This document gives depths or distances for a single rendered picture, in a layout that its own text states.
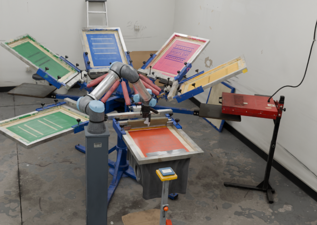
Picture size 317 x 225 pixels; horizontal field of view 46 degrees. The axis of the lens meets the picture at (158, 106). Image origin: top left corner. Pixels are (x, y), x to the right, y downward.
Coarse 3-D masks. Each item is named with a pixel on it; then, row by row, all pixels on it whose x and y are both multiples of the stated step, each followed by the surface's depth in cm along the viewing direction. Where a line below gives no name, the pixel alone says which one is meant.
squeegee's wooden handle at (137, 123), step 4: (132, 120) 351; (136, 120) 352; (140, 120) 352; (144, 120) 354; (152, 120) 357; (156, 120) 358; (160, 120) 360; (164, 120) 362; (128, 124) 349; (132, 124) 350; (136, 124) 352; (140, 124) 353; (144, 124) 355; (152, 124) 358; (156, 124) 360; (160, 124) 362; (164, 124) 363
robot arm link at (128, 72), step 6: (126, 66) 302; (126, 72) 301; (132, 72) 302; (126, 78) 304; (132, 78) 303; (138, 78) 306; (138, 84) 310; (138, 90) 315; (144, 90) 317; (144, 96) 321; (150, 96) 326; (144, 102) 331; (150, 102) 326
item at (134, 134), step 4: (128, 132) 351; (132, 132) 352; (136, 132) 352; (140, 132) 353; (144, 132) 353; (148, 132) 354; (132, 136) 343; (136, 136) 344; (136, 140) 336; (136, 144) 329; (140, 144) 329; (140, 148) 323; (144, 148) 323; (144, 152) 316; (148, 152) 316
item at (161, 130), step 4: (152, 128) 362; (156, 128) 363; (160, 128) 364; (164, 128) 364; (152, 132) 354; (156, 132) 355; (160, 132) 356; (164, 132) 356; (168, 132) 357; (172, 136) 348; (176, 140) 342; (180, 144) 334; (180, 148) 327; (184, 148) 328
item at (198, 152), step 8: (128, 120) 368; (176, 128) 358; (184, 136) 342; (128, 144) 320; (192, 144) 328; (136, 152) 308; (184, 152) 313; (192, 152) 314; (200, 152) 315; (136, 160) 301; (144, 160) 297; (152, 160) 300; (160, 160) 303; (168, 160) 306
